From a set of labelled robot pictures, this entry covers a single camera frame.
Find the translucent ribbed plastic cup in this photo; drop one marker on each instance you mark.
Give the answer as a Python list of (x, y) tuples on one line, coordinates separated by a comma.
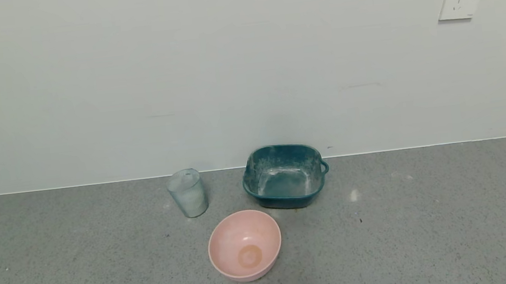
[(188, 196)]

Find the white powder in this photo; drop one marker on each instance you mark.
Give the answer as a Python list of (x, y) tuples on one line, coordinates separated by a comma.
[(192, 204)]

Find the teal square plastic tray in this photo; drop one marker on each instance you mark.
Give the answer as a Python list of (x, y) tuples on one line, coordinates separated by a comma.
[(285, 181)]

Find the pink plastic bowl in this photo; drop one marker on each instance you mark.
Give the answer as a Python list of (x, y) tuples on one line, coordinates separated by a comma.
[(245, 248)]

